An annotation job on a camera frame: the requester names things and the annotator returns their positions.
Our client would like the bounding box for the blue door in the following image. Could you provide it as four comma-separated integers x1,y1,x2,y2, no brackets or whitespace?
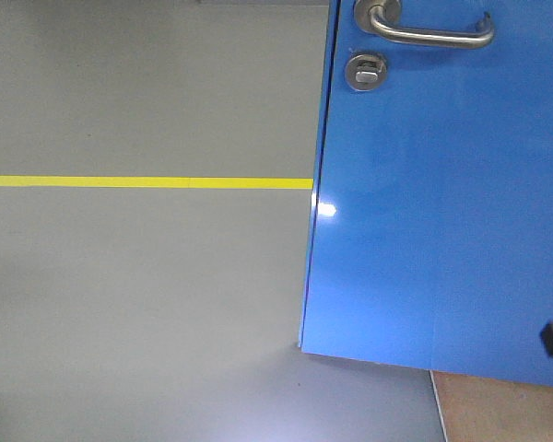
300,1,553,387

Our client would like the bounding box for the steel thumb-turn lock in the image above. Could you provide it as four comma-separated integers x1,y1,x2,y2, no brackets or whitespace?
345,52,387,92

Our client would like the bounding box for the plywood base platform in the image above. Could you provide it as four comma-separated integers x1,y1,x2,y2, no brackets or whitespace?
430,371,553,441

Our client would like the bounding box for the steel door lever handle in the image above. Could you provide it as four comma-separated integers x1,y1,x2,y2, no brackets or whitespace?
353,0,496,50

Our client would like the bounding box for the yellow floor tape line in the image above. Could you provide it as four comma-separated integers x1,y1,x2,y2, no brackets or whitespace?
0,175,313,190

